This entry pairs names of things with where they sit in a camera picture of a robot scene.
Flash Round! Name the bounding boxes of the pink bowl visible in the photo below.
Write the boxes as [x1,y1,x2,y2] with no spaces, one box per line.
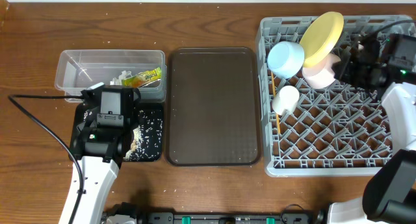
[302,53,341,89]

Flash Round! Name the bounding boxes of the yellow plate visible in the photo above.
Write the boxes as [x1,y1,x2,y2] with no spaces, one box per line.
[299,12,344,68]

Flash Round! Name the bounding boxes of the white tissue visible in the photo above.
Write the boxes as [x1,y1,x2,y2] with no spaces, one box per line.
[110,71,132,85]

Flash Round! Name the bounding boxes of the green snack wrapper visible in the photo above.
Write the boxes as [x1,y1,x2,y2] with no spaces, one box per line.
[122,68,162,88]

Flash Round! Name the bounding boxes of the blue bowl with rice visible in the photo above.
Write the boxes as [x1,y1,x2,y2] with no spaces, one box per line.
[266,41,305,79]

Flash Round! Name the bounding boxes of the cream cup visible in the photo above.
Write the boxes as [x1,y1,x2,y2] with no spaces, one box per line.
[272,86,300,116]

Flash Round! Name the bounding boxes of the wooden chopstick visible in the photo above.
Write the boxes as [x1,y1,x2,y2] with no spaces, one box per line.
[270,71,281,135]

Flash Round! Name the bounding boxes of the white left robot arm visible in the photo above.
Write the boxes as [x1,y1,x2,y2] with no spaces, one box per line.
[59,114,138,223]

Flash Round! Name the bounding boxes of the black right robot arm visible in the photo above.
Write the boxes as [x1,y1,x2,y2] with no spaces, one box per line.
[326,34,415,223]

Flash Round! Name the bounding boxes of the grey dishwasher rack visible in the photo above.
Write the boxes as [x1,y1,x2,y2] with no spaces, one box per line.
[255,15,415,177]

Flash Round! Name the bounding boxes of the spilled rice pile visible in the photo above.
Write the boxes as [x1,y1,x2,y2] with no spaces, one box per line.
[71,108,163,165]

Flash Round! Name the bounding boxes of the black plastic tray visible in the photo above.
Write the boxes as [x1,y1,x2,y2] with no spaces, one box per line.
[70,103,164,162]

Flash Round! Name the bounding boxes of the clear plastic bin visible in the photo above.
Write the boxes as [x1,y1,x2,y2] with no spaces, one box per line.
[55,49,167,103]

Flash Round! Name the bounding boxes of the brown serving tray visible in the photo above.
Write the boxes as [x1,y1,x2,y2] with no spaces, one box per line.
[166,47,262,166]

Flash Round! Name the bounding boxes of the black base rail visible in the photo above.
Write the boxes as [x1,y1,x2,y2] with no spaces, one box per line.
[99,212,326,224]

